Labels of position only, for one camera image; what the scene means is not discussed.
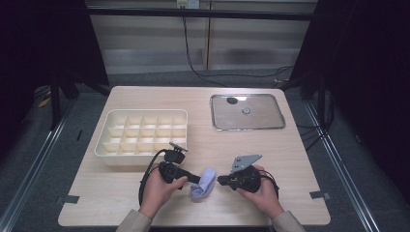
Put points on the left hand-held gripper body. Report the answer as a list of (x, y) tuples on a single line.
[(172, 167)]

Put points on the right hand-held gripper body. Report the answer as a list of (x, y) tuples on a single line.
[(246, 179)]

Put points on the lavender sock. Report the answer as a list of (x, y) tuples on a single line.
[(203, 184)]

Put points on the cream divided storage box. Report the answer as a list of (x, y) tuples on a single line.
[(145, 135)]

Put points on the person's right hand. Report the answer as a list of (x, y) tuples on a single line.
[(262, 196)]

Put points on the person's left hand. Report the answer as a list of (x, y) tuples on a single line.
[(158, 193)]

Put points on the clear lid with metal rim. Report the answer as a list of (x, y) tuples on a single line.
[(254, 116)]

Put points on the grey tape piece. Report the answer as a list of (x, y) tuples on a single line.
[(320, 195), (68, 199)]

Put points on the black metal stand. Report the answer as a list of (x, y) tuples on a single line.
[(55, 103), (321, 100)]

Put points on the black horizontal bar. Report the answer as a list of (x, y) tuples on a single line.
[(199, 13)]

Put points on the white power strip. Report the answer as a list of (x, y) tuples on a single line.
[(188, 3)]

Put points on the dark curtain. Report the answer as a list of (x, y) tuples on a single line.
[(38, 42), (367, 64)]

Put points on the metal floor rail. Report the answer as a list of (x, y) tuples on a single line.
[(341, 167), (35, 161)]

